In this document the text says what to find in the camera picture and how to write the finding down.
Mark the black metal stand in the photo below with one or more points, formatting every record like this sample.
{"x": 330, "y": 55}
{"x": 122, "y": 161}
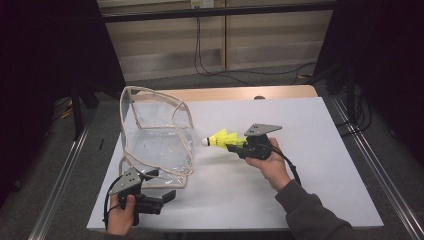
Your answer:
{"x": 77, "y": 113}
{"x": 350, "y": 96}

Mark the dark curtain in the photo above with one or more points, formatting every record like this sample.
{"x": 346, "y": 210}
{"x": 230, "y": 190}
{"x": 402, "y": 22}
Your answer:
{"x": 390, "y": 66}
{"x": 40, "y": 66}

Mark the white power outlet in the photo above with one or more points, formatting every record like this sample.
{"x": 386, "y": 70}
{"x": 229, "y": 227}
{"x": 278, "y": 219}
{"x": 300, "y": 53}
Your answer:
{"x": 201, "y": 3}

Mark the clear plastic bag beige trim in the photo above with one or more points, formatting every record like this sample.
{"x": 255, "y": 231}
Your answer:
{"x": 156, "y": 150}

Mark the black metal crossbar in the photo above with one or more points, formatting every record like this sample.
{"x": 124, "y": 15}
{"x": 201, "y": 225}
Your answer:
{"x": 216, "y": 11}

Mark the beige wooden shelf unit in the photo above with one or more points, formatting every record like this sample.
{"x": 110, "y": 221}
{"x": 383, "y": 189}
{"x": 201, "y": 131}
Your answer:
{"x": 160, "y": 43}

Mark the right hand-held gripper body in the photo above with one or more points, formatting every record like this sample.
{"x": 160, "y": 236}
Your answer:
{"x": 256, "y": 148}

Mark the person's left hand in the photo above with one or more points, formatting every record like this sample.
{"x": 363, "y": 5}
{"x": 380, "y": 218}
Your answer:
{"x": 118, "y": 216}

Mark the person's right hand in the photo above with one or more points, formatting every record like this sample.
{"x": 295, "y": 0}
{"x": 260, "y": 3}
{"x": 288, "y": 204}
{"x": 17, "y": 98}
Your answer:
{"x": 271, "y": 170}

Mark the aluminium floor rail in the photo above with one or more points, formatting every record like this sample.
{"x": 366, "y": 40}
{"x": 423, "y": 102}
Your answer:
{"x": 383, "y": 176}
{"x": 63, "y": 173}

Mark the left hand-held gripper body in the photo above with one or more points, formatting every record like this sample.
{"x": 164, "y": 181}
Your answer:
{"x": 126, "y": 181}

